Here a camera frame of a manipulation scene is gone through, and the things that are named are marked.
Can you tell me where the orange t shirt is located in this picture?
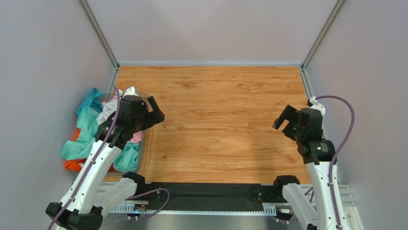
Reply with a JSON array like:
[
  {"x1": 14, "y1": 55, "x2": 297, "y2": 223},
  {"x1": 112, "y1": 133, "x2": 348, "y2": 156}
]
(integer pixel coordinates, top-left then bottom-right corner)
[{"x1": 64, "y1": 128, "x2": 114, "y2": 172}]

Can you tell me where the blue t shirt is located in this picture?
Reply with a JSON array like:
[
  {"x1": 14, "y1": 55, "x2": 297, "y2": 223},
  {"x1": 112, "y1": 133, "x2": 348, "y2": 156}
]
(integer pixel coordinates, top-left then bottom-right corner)
[{"x1": 76, "y1": 88, "x2": 104, "y2": 116}]

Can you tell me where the white t shirt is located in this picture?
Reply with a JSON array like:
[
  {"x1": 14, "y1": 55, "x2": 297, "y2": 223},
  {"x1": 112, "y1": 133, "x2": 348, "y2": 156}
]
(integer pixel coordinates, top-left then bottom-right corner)
[{"x1": 96, "y1": 99, "x2": 117, "y2": 125}]

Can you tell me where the clear plastic bin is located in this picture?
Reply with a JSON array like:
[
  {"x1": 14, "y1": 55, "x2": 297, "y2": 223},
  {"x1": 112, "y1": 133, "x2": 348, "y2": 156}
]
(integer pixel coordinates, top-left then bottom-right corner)
[{"x1": 99, "y1": 93, "x2": 147, "y2": 176}]

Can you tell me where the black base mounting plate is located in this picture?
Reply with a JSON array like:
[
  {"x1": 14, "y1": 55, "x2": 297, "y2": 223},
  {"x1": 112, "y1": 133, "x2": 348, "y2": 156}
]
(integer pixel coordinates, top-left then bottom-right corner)
[{"x1": 134, "y1": 182, "x2": 287, "y2": 211}]

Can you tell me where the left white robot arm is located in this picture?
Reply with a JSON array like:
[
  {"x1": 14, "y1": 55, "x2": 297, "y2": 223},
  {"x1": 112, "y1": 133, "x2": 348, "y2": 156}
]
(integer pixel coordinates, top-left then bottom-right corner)
[{"x1": 45, "y1": 95, "x2": 165, "y2": 230}]

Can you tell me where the teal t shirt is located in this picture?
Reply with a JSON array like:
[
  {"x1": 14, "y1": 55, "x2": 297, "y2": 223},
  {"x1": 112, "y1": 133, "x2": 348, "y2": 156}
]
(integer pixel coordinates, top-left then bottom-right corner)
[{"x1": 60, "y1": 106, "x2": 141, "y2": 173}]

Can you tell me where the aluminium frame rail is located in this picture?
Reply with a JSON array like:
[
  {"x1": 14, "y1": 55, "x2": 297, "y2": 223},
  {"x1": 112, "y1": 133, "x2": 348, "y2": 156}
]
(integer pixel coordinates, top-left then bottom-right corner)
[{"x1": 65, "y1": 180, "x2": 356, "y2": 216}]

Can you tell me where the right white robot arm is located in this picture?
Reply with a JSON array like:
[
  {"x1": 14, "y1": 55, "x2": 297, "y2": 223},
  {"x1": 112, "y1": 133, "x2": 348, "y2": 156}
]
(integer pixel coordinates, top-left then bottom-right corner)
[{"x1": 273, "y1": 105, "x2": 351, "y2": 230}]

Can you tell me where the pink t shirt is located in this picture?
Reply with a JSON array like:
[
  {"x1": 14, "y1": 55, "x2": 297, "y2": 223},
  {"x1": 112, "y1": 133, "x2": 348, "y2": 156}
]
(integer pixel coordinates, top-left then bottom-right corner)
[{"x1": 106, "y1": 95, "x2": 143, "y2": 144}]

